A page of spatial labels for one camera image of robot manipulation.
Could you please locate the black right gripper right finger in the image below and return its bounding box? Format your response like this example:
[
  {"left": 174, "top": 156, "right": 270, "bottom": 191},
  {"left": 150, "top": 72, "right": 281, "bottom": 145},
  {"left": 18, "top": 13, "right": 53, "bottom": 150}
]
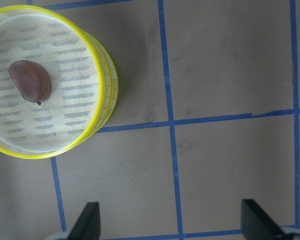
[{"left": 241, "top": 199, "right": 286, "bottom": 240}]

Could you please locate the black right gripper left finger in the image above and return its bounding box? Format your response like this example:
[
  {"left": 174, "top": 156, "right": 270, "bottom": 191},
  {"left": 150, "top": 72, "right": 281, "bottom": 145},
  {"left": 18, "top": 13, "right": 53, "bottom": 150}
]
[{"left": 68, "top": 202, "right": 101, "bottom": 240}]

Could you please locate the brown chocolate bun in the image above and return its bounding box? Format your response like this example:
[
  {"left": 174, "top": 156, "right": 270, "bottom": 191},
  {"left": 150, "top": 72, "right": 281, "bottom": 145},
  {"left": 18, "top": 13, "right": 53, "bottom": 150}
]
[{"left": 8, "top": 60, "right": 52, "bottom": 106}]

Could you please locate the yellow steamer layer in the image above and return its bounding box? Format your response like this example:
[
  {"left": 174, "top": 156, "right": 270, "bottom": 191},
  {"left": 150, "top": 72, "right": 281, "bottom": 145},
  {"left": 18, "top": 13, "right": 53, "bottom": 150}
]
[
  {"left": 0, "top": 5, "right": 106, "bottom": 159},
  {"left": 85, "top": 32, "right": 119, "bottom": 136}
]

